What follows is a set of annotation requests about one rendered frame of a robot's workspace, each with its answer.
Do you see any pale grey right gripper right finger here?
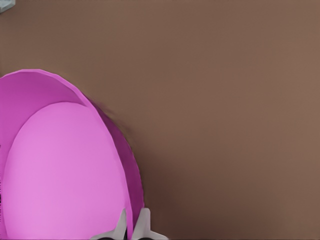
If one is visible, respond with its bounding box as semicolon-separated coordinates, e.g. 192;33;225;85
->
130;206;169;240

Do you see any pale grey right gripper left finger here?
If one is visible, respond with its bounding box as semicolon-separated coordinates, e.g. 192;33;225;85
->
90;207;129;240

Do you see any pink plate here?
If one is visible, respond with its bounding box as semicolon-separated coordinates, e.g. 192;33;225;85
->
0;68;145;240

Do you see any silver frame post foot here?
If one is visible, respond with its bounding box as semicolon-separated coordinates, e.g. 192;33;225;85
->
0;0;16;13

